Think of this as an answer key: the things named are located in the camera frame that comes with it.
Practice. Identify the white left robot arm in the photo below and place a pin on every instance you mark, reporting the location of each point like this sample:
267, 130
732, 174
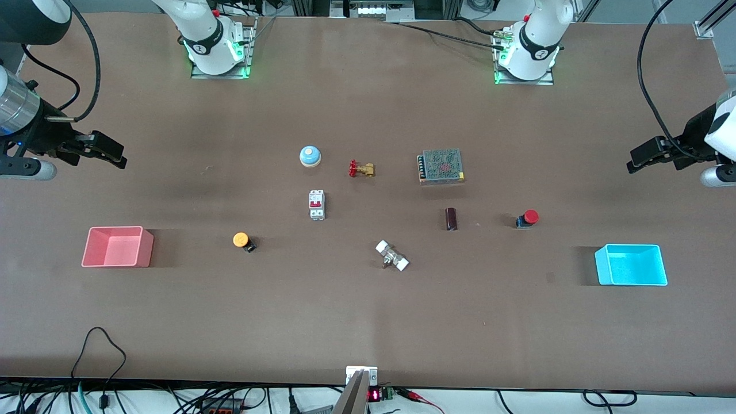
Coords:
535, 52

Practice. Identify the red digit display module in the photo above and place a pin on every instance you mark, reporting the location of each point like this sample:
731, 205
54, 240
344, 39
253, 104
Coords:
375, 395

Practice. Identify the metal mesh power supply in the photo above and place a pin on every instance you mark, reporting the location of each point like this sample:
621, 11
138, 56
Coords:
441, 165

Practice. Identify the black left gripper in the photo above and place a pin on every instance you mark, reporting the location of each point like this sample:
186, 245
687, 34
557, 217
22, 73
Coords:
694, 135

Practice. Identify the white circuit breaker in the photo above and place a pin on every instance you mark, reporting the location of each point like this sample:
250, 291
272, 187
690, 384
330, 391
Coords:
317, 204

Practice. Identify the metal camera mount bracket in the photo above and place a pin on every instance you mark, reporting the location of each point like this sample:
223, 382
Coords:
359, 388

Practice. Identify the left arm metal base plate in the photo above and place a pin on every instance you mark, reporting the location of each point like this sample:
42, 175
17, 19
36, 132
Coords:
523, 82

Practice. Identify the pink plastic box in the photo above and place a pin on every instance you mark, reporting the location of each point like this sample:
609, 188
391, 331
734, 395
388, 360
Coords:
115, 247

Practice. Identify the red alligator clip lead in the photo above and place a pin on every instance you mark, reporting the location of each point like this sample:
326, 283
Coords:
422, 398

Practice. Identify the red push button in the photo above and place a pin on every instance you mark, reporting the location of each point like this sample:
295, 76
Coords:
529, 217

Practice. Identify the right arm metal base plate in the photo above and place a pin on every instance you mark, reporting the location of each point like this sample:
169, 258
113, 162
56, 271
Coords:
247, 54

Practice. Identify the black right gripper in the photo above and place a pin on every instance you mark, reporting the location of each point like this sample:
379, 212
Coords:
41, 134

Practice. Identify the black orange power strip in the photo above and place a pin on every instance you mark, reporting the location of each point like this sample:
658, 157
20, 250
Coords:
221, 405

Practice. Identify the yellow push button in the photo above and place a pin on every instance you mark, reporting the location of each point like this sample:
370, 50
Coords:
241, 240

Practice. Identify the blue dome bell button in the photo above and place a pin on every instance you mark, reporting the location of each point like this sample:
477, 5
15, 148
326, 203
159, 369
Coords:
310, 156

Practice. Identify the silver valve white caps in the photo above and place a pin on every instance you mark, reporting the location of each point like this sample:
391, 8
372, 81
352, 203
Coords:
392, 256

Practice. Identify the dark brown cylinder capacitor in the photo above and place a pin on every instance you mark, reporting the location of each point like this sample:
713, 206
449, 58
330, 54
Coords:
451, 219

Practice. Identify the silver aluminium frame profile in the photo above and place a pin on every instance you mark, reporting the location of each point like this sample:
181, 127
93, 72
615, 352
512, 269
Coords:
713, 20

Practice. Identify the light blue plastic box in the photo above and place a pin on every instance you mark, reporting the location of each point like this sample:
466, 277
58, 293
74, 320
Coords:
632, 265

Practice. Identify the silver control box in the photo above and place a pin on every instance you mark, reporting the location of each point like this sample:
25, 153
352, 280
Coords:
374, 10

